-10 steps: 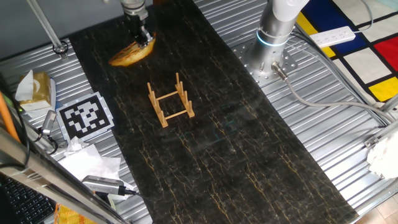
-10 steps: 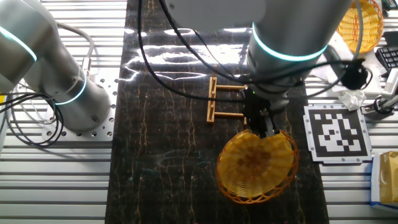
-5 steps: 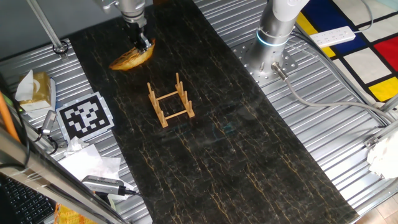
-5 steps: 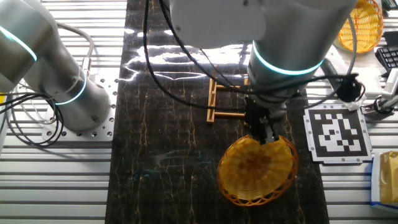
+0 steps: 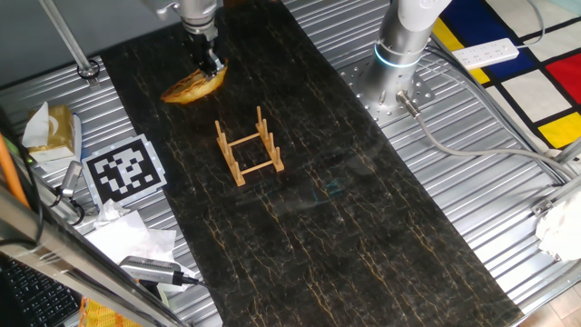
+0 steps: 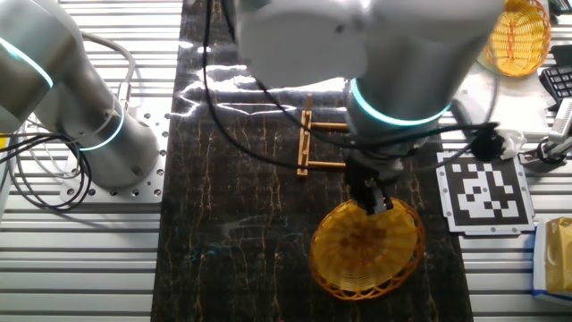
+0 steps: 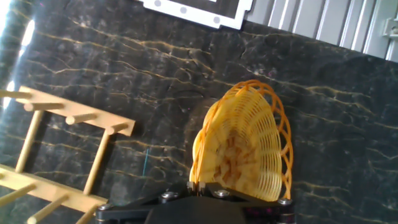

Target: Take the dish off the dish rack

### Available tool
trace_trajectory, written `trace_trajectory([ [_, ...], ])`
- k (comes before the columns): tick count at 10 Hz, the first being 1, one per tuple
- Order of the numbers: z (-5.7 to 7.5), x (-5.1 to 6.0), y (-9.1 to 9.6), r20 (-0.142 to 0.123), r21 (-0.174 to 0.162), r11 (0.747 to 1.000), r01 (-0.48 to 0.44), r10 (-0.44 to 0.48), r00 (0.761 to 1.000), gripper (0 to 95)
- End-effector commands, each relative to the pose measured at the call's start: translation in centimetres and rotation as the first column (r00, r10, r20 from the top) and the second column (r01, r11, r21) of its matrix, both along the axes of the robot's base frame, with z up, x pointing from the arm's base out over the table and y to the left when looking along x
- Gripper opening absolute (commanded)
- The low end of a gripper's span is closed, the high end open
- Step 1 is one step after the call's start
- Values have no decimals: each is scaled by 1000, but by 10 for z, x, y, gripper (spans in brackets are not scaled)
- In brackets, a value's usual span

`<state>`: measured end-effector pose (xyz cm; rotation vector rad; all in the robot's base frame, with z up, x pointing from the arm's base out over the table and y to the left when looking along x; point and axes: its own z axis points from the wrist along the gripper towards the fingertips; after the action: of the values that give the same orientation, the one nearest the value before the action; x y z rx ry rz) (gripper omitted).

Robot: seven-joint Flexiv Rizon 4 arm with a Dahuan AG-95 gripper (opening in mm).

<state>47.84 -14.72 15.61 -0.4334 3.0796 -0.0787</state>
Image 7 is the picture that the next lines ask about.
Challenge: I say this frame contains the wooden dish rack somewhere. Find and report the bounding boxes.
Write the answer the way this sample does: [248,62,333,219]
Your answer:
[0,86,136,224]

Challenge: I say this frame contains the black white marker board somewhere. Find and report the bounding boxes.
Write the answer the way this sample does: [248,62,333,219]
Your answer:
[138,0,254,30]

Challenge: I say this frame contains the round yellow woven basket dish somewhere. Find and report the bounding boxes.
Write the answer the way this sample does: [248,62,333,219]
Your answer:
[188,80,294,202]

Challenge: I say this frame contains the black marble pattern mat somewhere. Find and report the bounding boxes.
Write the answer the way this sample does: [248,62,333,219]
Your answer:
[0,0,398,224]

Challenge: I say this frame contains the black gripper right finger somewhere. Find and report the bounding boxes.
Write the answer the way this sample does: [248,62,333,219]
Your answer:
[198,182,295,224]

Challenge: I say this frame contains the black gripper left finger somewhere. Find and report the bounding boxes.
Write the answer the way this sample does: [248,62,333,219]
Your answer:
[95,182,197,224]

